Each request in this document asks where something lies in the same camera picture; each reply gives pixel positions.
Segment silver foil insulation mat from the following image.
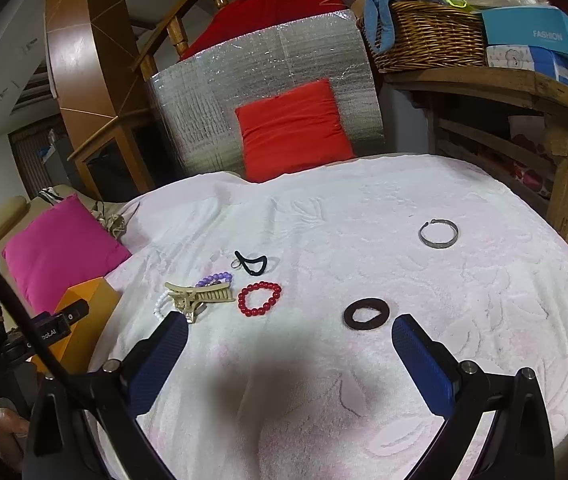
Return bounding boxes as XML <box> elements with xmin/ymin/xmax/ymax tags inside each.
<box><xmin>147</xmin><ymin>10</ymin><xmax>386</xmax><ymax>176</ymax></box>

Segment white blue box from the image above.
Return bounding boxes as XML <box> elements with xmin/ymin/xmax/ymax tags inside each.
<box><xmin>486</xmin><ymin>46</ymin><xmax>568</xmax><ymax>87</ymax></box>

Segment red cushion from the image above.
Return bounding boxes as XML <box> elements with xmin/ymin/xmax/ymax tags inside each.
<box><xmin>235</xmin><ymin>79</ymin><xmax>354</xmax><ymax>183</ymax></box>

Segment person's left hand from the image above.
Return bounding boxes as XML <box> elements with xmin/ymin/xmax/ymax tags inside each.
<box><xmin>0</xmin><ymin>408</ymin><xmax>29</xmax><ymax>472</ymax></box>

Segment wooden stair railing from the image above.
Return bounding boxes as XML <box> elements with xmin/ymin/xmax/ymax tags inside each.
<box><xmin>131</xmin><ymin>0</ymin><xmax>233</xmax><ymax>79</ymax></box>

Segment black hair tie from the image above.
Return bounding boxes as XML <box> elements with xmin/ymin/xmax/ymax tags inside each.
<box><xmin>231</xmin><ymin>249</ymin><xmax>269</xmax><ymax>278</ymax></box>

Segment white pink bed blanket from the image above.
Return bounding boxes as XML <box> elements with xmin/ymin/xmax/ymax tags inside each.
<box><xmin>91</xmin><ymin>155</ymin><xmax>568</xmax><ymax>479</ymax></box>

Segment purple bead bracelet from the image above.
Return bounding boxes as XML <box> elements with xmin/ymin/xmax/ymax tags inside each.
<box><xmin>194</xmin><ymin>271</ymin><xmax>234</xmax><ymax>290</ymax></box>

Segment orange cardboard box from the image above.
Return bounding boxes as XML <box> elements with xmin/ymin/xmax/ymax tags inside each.
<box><xmin>48</xmin><ymin>278</ymin><xmax>121</xmax><ymax>374</ymax></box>

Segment wooden shelf table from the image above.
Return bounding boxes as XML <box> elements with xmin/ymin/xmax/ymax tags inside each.
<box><xmin>385</xmin><ymin>66</ymin><xmax>568</xmax><ymax>243</ymax></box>

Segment red bead bracelet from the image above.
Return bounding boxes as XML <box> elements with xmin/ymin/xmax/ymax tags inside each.
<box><xmin>236</xmin><ymin>280</ymin><xmax>283</xmax><ymax>319</ymax></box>

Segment dark brown hair scrunchie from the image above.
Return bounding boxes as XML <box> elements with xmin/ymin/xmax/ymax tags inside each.
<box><xmin>342</xmin><ymin>298</ymin><xmax>390</xmax><ymax>332</ymax></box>

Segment white pearl bracelet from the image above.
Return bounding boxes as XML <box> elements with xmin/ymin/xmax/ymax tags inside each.
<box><xmin>152</xmin><ymin>290</ymin><xmax>175</xmax><ymax>322</ymax></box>

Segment beige hair claw clip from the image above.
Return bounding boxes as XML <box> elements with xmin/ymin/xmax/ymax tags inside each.
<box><xmin>165</xmin><ymin>282</ymin><xmax>234</xmax><ymax>324</ymax></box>

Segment wicker basket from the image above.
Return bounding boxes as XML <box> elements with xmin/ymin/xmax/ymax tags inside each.
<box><xmin>360</xmin><ymin>1</ymin><xmax>487</xmax><ymax>74</ymax></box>

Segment blue cloth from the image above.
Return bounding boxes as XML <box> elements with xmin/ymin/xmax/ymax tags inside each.
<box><xmin>363</xmin><ymin>0</ymin><xmax>397</xmax><ymax>54</ymax></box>

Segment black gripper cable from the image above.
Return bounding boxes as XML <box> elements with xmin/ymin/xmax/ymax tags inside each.
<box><xmin>0</xmin><ymin>236</ymin><xmax>73</xmax><ymax>386</ymax></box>

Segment magenta pillow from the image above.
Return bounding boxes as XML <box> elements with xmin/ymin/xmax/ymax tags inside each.
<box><xmin>2</xmin><ymin>194</ymin><xmax>131</xmax><ymax>314</ymax></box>

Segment teal fashion box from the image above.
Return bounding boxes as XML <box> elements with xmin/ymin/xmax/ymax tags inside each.
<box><xmin>480</xmin><ymin>6</ymin><xmax>568</xmax><ymax>58</ymax></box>

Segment silver bangle bracelet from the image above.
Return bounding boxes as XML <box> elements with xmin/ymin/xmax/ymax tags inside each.
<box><xmin>417</xmin><ymin>218</ymin><xmax>461</xmax><ymax>250</ymax></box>

